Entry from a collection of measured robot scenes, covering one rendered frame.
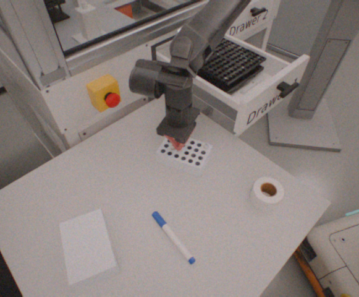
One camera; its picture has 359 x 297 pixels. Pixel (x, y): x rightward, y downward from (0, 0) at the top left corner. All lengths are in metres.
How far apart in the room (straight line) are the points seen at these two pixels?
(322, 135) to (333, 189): 0.40
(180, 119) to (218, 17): 0.20
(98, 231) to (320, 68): 1.55
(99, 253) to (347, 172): 1.61
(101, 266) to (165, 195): 0.22
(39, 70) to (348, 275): 1.20
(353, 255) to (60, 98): 1.16
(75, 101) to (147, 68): 0.26
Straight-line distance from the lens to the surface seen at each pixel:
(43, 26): 0.65
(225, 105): 0.70
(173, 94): 0.52
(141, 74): 0.55
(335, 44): 1.74
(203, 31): 0.53
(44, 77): 0.67
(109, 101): 0.70
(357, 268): 1.27
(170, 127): 0.58
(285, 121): 1.97
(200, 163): 0.65
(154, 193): 0.65
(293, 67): 0.78
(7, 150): 2.04
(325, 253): 1.25
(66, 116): 0.75
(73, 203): 0.68
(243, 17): 1.09
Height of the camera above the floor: 1.32
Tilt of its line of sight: 51 degrees down
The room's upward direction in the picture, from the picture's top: straight up
